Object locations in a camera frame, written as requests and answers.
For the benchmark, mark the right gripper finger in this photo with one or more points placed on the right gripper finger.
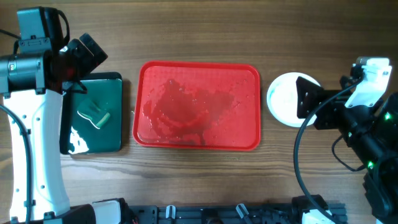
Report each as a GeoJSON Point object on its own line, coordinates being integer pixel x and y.
{"type": "Point", "coordinates": [305, 105]}
{"type": "Point", "coordinates": [308, 90]}

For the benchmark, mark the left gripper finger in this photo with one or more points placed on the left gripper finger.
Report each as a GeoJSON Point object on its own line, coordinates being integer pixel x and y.
{"type": "Point", "coordinates": [74, 87]}
{"type": "Point", "coordinates": [98, 55]}

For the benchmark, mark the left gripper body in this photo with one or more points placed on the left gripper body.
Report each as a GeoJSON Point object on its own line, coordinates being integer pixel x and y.
{"type": "Point", "coordinates": [79, 58]}

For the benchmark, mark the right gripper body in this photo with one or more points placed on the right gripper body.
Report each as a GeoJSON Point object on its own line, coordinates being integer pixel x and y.
{"type": "Point", "coordinates": [335, 106]}

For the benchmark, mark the white plate top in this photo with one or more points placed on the white plate top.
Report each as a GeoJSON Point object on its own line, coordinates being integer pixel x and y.
{"type": "Point", "coordinates": [282, 98]}

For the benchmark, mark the yellow green sponge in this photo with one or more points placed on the yellow green sponge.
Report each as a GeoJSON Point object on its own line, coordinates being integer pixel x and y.
{"type": "Point", "coordinates": [90, 111]}

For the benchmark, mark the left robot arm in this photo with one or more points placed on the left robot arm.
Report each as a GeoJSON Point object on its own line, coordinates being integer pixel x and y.
{"type": "Point", "coordinates": [45, 64]}

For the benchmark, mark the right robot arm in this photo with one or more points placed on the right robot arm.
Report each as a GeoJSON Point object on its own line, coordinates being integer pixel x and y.
{"type": "Point", "coordinates": [371, 132]}

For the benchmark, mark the dark green water tray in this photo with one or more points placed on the dark green water tray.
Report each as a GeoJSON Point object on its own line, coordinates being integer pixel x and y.
{"type": "Point", "coordinates": [79, 136]}

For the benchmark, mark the red plastic tray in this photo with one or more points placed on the red plastic tray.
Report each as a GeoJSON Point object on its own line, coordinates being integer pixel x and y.
{"type": "Point", "coordinates": [198, 105]}

